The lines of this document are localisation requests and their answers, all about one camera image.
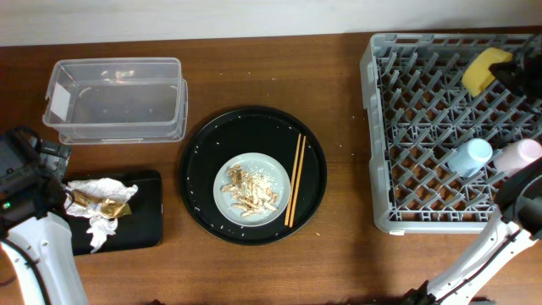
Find pink plastic cup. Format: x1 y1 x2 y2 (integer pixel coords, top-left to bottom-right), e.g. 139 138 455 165
494 139 542 177

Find right wooden chopstick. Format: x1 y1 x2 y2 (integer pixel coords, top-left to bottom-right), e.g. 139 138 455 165
286 135 307 228

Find blue plastic cup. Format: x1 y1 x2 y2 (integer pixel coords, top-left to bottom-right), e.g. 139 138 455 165
447 138 493 178

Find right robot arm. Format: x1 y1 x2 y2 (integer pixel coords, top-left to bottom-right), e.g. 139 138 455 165
402 36 541 304

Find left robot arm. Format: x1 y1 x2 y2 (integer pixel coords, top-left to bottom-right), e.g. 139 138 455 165
1 126 88 304

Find yellow small bowl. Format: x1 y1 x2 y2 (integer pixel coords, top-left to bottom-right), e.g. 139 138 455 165
462 47 513 97

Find grey dishwasher rack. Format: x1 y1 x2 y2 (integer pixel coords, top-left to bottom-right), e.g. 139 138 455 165
360 33 541 235

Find wooden chopstick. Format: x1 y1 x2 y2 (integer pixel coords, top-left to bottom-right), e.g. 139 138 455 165
286 135 307 228
285 133 301 226

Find grey plate with food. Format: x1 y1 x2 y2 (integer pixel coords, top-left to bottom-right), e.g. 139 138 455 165
213 152 290 227

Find white napkin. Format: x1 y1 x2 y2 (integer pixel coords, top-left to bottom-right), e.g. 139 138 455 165
64 178 139 253

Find food scraps on plate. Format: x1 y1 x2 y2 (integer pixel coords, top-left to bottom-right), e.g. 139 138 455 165
221 164 279 218

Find round black serving tray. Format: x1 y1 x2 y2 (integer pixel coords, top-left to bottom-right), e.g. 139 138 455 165
178 107 327 246

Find left wooden chopstick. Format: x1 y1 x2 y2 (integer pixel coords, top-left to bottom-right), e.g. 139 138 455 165
285 133 301 226

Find clear plastic storage bin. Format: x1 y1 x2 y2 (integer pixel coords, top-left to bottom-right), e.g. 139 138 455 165
42 58 188 145

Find gold foil wrapper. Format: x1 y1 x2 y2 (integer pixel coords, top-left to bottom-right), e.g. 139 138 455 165
72 191 132 219

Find black rectangular tray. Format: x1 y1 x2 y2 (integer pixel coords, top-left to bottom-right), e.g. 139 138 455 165
66 169 163 256

